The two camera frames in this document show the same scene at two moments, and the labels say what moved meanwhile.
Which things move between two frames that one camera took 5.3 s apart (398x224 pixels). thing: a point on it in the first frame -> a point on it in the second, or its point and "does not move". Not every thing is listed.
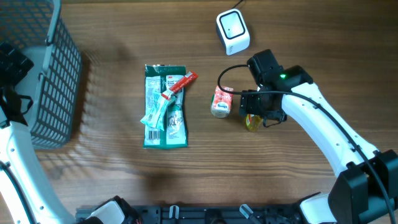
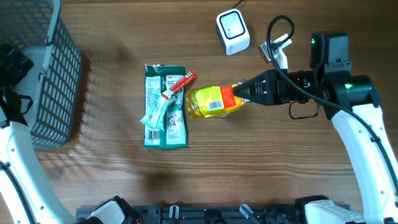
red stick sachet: (189, 77) does not move
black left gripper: (7, 63) does not move
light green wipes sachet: (155, 114) does not move
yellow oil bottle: (253, 122) -> (212, 101)
